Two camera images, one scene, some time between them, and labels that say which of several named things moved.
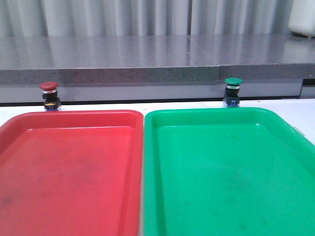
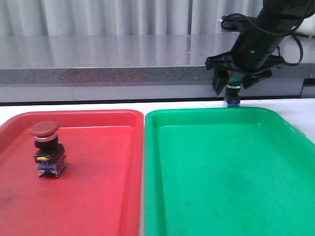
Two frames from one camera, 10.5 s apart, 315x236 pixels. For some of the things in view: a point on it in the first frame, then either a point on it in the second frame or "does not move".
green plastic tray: (227, 171) does not move
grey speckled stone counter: (103, 68) does not move
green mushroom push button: (232, 99) does not move
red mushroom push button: (51, 102) to (50, 158)
